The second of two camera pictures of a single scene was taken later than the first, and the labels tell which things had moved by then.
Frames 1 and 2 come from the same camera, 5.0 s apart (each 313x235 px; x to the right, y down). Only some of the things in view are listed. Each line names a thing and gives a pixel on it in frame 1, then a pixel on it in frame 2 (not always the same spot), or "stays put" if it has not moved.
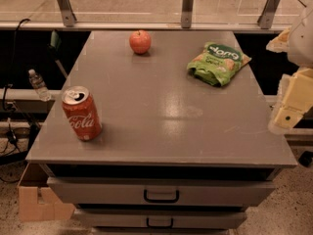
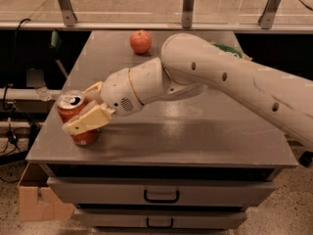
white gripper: x=302 y=44 -> x=118 y=92
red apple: x=140 y=41 stays put
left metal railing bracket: x=67 y=14 stays put
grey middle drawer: x=157 y=218 stays put
